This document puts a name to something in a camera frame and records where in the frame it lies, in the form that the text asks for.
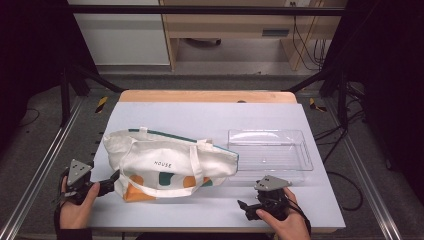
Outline black metal crossbar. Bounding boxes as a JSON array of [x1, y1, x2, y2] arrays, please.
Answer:
[[66, 4, 346, 17]]

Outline person's left hand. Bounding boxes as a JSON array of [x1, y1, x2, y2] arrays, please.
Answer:
[[59, 181, 101, 230]]

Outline light wooden desk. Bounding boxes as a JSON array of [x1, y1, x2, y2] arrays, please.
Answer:
[[159, 0, 348, 72]]

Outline black metal stand leg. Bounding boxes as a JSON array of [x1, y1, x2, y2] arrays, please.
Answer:
[[59, 63, 125, 128], [282, 65, 352, 132]]

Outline person's right hand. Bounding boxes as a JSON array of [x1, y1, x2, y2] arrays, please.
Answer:
[[255, 187, 312, 240]]

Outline aluminium rail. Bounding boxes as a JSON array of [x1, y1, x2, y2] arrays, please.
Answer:
[[0, 95, 85, 240], [323, 98, 405, 240]]

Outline clear plastic tray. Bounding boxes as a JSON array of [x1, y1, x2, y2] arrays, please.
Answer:
[[227, 128, 315, 183]]

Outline grey drawer handle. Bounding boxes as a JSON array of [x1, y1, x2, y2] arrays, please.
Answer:
[[261, 28, 291, 38]]

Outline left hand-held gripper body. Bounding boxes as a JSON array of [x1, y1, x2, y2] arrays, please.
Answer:
[[61, 159, 101, 205]]

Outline yellow and black tape strip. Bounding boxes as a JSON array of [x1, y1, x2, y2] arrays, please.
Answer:
[[308, 97, 328, 114], [94, 96, 110, 115]]

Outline black floor cables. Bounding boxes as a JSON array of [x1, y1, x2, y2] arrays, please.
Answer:
[[312, 83, 366, 212]]

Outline white canvas tote bag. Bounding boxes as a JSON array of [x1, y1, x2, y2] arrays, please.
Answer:
[[102, 126, 240, 203]]

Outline black cables under desk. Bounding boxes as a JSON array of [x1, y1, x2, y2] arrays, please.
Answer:
[[290, 1, 330, 72]]

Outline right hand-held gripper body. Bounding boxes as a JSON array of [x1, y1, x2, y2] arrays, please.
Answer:
[[253, 175, 294, 222]]

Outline thin black floor cable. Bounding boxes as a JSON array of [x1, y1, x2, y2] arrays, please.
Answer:
[[18, 107, 41, 128]]

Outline white cabinet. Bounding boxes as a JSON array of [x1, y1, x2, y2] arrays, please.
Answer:
[[67, 0, 171, 67]]

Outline white table mat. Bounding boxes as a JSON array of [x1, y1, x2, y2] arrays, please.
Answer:
[[89, 101, 347, 230]]

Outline black object under desk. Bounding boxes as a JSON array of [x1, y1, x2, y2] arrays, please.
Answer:
[[182, 37, 223, 48]]

